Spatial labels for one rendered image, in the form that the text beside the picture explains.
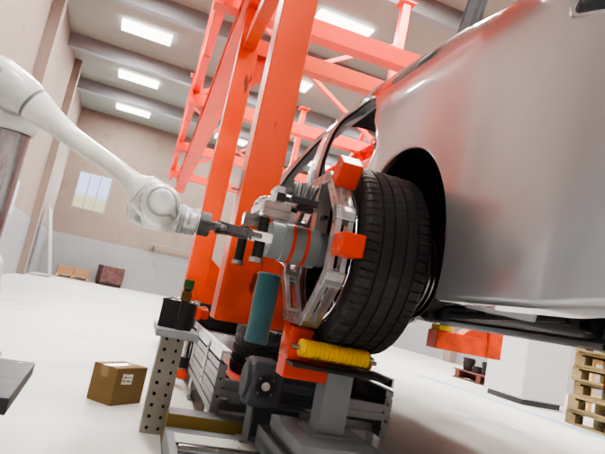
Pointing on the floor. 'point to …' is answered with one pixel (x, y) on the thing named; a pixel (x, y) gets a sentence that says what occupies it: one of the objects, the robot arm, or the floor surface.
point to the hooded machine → (529, 373)
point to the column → (160, 385)
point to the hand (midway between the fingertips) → (260, 237)
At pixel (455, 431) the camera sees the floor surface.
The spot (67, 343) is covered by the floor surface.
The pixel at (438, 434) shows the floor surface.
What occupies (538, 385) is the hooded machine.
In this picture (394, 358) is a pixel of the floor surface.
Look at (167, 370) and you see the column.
